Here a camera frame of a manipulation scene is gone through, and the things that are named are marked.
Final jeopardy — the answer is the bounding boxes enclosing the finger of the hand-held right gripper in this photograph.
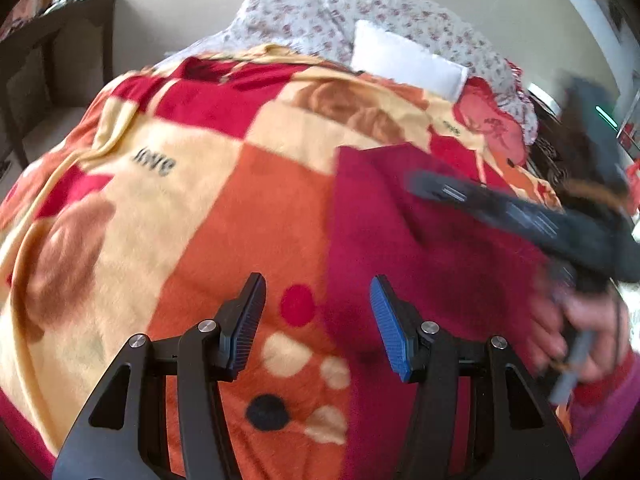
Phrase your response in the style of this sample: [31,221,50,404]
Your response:
[407,170,566,251]

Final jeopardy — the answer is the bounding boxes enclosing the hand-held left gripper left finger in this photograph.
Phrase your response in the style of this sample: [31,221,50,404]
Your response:
[51,272,267,480]

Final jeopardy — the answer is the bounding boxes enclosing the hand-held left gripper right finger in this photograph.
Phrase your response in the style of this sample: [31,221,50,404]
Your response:
[369,275,581,480]

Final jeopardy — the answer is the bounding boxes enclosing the magenta fleece garment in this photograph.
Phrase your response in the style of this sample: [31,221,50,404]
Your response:
[322,142,566,480]

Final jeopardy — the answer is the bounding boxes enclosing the person's right forearm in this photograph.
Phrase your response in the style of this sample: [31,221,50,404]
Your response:
[560,350,640,466]

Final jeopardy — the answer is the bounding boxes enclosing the person's right hand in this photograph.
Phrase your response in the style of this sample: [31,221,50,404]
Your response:
[530,270,626,386]

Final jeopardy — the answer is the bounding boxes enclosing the dark carved wooden headboard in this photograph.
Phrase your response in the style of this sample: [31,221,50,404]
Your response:
[522,87,571,196]

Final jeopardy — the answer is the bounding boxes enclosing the red heart cushion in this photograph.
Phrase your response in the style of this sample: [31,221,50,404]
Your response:
[452,77,531,168]

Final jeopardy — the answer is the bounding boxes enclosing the red orange printed blanket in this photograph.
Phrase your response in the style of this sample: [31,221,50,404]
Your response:
[0,42,576,480]

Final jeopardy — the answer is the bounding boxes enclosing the white pillow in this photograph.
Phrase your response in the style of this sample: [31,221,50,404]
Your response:
[350,20,471,103]

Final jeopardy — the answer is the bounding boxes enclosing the floral bedding pile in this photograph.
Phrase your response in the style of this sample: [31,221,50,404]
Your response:
[317,0,538,146]

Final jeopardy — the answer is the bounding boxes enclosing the floral pillow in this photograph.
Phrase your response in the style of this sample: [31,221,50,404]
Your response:
[222,0,351,61]

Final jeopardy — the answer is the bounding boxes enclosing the dark wooden table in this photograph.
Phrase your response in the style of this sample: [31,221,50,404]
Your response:
[0,0,117,171]

